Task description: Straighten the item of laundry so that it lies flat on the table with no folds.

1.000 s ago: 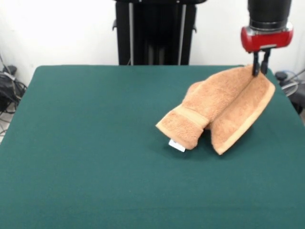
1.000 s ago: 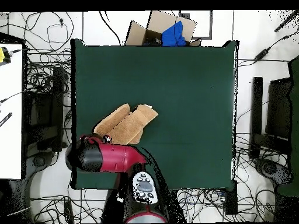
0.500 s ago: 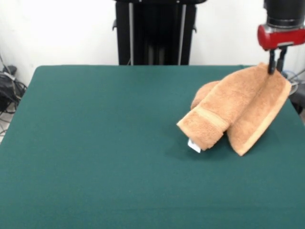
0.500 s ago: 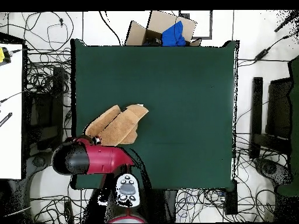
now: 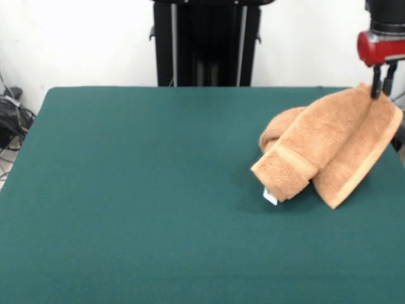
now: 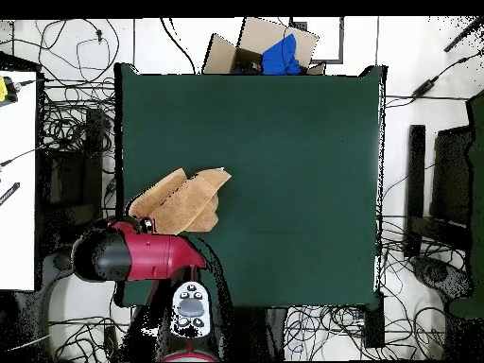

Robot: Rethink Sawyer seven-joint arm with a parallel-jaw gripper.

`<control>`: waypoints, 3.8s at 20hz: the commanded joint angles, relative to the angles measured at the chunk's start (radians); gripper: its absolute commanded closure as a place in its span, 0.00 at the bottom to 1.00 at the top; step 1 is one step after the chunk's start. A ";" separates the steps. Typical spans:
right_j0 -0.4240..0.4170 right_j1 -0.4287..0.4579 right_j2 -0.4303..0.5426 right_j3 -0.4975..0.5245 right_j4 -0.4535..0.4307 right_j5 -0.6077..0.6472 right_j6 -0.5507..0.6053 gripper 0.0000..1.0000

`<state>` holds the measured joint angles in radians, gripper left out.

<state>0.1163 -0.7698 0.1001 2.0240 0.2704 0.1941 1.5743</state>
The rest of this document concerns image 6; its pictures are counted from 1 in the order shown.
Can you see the tan terry towel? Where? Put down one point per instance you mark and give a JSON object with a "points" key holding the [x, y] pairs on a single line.
{"points": [[185, 204]]}

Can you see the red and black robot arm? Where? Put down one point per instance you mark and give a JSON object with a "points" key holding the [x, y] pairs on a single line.
{"points": [[155, 257]]}

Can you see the black flat strip tool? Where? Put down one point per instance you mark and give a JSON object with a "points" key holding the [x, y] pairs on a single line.
{"points": [[9, 193]]}

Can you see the dark green table cloth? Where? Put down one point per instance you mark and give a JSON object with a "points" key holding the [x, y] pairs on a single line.
{"points": [[283, 151]]}

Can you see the open cardboard box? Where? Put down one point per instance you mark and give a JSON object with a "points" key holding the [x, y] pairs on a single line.
{"points": [[223, 56]]}

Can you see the blue cloth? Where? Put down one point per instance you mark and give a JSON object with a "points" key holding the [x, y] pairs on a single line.
{"points": [[281, 56]]}

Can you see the black equipment case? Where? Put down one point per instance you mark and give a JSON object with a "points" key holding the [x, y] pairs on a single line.
{"points": [[72, 177]]}

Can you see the black upright bar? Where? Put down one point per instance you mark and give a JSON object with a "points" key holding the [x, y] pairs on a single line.
{"points": [[415, 181]]}

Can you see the black floor box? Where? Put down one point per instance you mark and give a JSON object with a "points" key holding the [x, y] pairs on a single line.
{"points": [[375, 321]]}

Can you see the black power strip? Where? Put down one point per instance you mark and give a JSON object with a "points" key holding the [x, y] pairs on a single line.
{"points": [[111, 344]]}

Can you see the black panel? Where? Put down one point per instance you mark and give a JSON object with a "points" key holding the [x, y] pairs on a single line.
{"points": [[452, 177]]}

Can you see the black power adapter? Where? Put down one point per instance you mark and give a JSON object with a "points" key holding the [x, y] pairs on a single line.
{"points": [[423, 87]]}

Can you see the white side table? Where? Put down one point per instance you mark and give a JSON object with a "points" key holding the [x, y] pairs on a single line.
{"points": [[17, 181]]}

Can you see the green cloth covered stand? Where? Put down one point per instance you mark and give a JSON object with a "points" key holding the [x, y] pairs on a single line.
{"points": [[477, 196]]}

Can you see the yellow and black device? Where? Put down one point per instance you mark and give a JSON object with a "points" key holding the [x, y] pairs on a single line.
{"points": [[4, 90]]}

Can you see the black rod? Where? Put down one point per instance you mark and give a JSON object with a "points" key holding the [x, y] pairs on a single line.
{"points": [[463, 36]]}

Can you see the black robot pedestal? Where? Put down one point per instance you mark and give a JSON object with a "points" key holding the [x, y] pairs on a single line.
{"points": [[257, 336]]}

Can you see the dark square frame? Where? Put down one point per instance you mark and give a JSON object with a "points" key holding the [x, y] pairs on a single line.
{"points": [[341, 41]]}

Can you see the grey pedestal leg with foot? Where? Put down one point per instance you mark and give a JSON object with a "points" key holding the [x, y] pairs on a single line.
{"points": [[438, 274], [60, 298]]}

